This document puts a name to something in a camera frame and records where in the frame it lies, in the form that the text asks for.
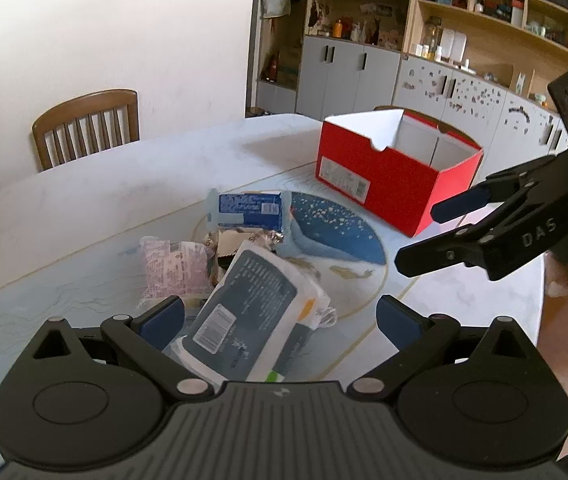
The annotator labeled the pink snack bag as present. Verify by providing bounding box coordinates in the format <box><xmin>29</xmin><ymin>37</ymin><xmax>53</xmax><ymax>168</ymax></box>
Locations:
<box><xmin>138</xmin><ymin>236</ymin><xmax>213</xmax><ymax>316</ymax></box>

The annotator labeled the dark blue wipes pack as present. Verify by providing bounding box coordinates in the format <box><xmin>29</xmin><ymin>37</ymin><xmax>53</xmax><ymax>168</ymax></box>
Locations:
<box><xmin>170</xmin><ymin>242</ymin><xmax>337</xmax><ymax>388</ymax></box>

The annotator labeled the blue wafer packet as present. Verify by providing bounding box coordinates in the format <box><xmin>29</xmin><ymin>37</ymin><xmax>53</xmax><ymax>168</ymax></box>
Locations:
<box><xmin>206</xmin><ymin>188</ymin><xmax>291</xmax><ymax>232</ymax></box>

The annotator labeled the beige snack bag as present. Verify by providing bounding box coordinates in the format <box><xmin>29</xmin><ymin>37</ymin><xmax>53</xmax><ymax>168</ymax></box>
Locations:
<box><xmin>203</xmin><ymin>228</ymin><xmax>284</xmax><ymax>285</ymax></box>

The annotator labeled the red white cardboard box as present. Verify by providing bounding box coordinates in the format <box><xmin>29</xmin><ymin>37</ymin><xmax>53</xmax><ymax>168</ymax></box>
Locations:
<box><xmin>315</xmin><ymin>107</ymin><xmax>484</xmax><ymax>237</ymax></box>

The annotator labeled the wooden chair behind table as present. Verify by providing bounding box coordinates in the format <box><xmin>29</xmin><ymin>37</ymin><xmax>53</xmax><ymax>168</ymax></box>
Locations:
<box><xmin>32</xmin><ymin>89</ymin><xmax>139</xmax><ymax>170</ymax></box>

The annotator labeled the wooden wall shelving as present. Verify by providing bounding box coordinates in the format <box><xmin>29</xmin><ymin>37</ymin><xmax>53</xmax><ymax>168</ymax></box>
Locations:
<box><xmin>403</xmin><ymin>0</ymin><xmax>568</xmax><ymax>93</ymax></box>

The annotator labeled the grey wall cabinet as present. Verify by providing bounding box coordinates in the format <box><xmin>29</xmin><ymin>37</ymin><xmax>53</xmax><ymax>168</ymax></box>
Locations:
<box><xmin>253</xmin><ymin>0</ymin><xmax>566</xmax><ymax>172</ymax></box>

